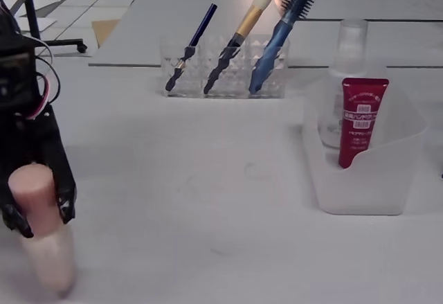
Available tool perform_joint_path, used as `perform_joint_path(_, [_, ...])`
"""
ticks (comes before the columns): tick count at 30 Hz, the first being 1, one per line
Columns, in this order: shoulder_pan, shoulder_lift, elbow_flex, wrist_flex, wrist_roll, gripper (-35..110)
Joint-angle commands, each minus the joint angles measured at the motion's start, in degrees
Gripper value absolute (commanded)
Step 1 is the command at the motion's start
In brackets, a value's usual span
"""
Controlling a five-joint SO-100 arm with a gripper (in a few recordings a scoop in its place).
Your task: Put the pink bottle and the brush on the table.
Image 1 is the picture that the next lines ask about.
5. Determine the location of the dark thin cosmetic pencil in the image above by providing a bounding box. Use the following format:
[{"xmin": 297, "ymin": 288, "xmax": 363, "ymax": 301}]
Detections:
[{"xmin": 165, "ymin": 3, "xmax": 218, "ymax": 93}]

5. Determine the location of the makeup brush with gold ferrule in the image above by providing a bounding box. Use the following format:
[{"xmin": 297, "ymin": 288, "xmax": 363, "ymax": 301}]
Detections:
[{"xmin": 203, "ymin": 0, "xmax": 274, "ymax": 96}]

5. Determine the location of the red white servo cable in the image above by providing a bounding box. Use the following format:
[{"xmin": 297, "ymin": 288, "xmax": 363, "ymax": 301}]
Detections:
[{"xmin": 30, "ymin": 39, "xmax": 60, "ymax": 121}]

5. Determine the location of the brown cardboard piece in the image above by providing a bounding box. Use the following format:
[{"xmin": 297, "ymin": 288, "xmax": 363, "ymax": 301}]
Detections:
[{"xmin": 91, "ymin": 19, "xmax": 121, "ymax": 49}]

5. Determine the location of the red hand cream tube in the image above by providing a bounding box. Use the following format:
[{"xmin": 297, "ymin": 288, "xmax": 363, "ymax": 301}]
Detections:
[{"xmin": 338, "ymin": 78, "xmax": 390, "ymax": 170}]

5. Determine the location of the clear faceted acrylic organizer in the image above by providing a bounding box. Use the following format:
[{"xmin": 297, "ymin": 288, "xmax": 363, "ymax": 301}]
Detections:
[{"xmin": 159, "ymin": 33, "xmax": 291, "ymax": 99}]

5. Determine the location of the blue round hairbrush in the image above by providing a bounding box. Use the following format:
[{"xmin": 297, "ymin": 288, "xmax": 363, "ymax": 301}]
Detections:
[{"xmin": 248, "ymin": 0, "xmax": 332, "ymax": 95}]

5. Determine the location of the frosted white plastic bin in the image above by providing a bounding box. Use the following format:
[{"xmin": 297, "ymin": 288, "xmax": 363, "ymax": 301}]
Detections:
[{"xmin": 302, "ymin": 64, "xmax": 428, "ymax": 216}]

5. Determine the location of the clear bottle with clear cap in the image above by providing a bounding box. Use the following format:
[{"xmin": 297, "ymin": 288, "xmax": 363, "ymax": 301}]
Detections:
[{"xmin": 316, "ymin": 19, "xmax": 370, "ymax": 151}]

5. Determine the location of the pink bottle with pink cap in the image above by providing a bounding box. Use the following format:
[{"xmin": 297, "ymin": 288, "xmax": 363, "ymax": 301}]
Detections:
[{"xmin": 7, "ymin": 164, "xmax": 76, "ymax": 300}]

